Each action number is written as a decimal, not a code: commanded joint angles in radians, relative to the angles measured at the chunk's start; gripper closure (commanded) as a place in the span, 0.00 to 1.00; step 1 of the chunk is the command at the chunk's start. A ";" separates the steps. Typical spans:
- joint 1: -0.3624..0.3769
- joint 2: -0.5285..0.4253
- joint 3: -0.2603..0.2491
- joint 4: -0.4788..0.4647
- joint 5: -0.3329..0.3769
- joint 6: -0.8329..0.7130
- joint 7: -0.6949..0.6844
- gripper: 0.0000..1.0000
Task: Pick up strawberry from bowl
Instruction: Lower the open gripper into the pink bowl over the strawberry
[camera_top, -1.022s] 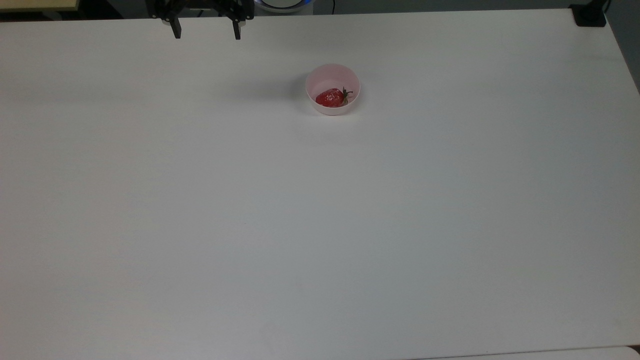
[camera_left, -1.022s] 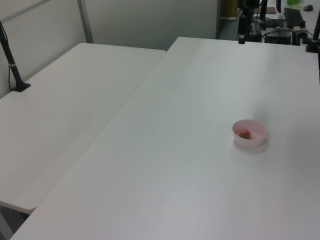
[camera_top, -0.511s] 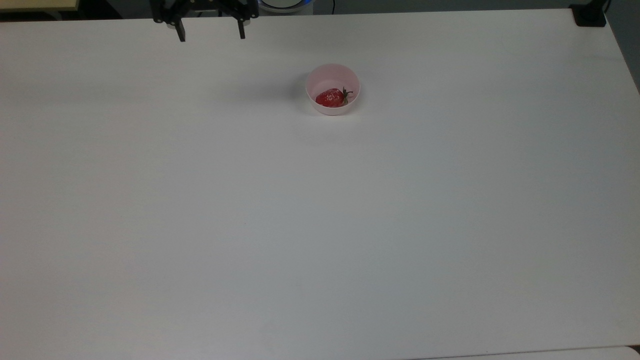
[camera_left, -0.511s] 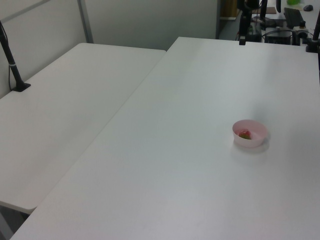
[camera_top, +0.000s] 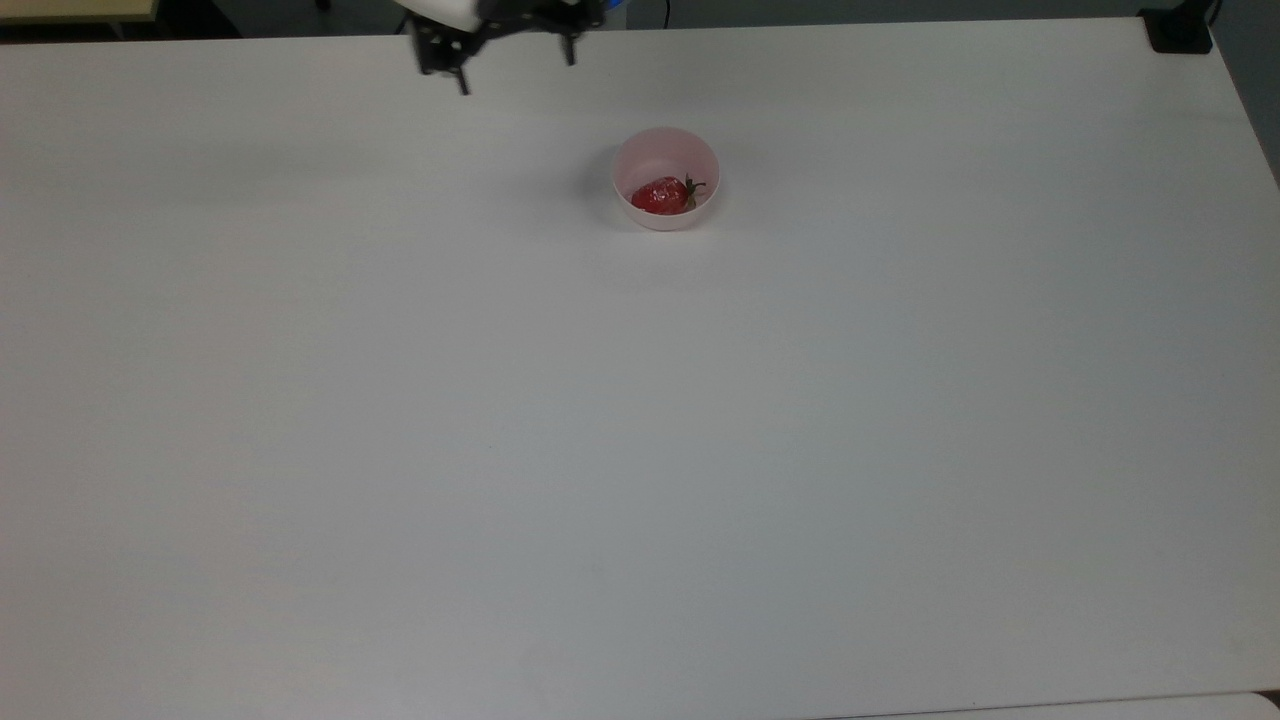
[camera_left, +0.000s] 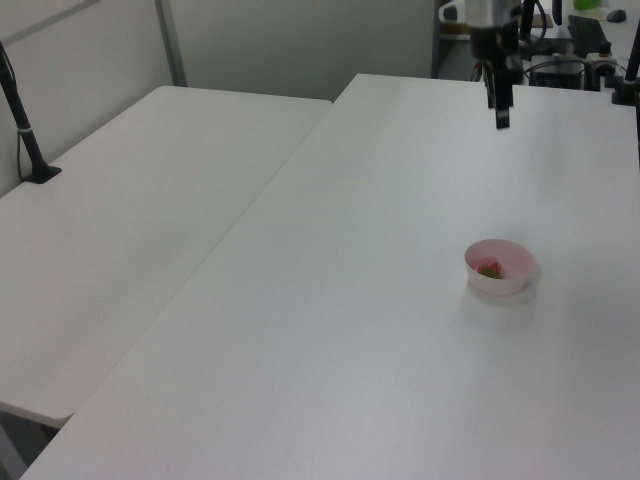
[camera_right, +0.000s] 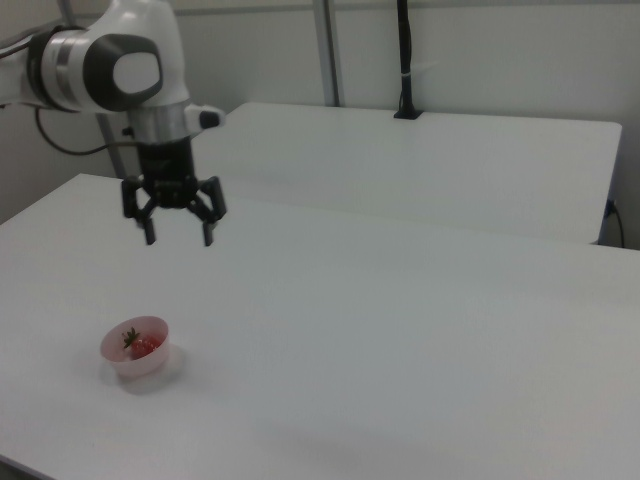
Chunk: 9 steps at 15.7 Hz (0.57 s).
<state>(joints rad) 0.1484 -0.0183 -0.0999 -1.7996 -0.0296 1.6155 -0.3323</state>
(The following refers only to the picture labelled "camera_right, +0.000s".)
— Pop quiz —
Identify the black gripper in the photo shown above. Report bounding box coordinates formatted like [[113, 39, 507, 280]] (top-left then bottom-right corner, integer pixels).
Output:
[[120, 135, 228, 248]]

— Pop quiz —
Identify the red strawberry with green leaves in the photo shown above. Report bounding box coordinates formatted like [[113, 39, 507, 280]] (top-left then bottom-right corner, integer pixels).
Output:
[[122, 326, 162, 359]]

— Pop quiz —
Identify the pink plastic bowl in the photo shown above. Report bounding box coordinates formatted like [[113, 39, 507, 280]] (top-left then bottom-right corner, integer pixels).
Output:
[[99, 314, 171, 378]]

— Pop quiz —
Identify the white table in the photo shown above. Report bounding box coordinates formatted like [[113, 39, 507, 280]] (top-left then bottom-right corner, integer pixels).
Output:
[[188, 101, 624, 247]]

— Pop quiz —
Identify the black pole with clamp base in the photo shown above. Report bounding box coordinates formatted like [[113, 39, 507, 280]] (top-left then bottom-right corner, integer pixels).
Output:
[[392, 0, 426, 121]]

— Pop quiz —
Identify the black cable on robot arm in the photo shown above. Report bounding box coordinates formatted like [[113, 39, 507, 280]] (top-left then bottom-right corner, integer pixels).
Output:
[[33, 106, 130, 155]]

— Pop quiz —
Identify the grey metal wall post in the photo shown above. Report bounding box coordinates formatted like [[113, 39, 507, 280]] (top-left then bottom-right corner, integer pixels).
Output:
[[313, 0, 347, 108]]

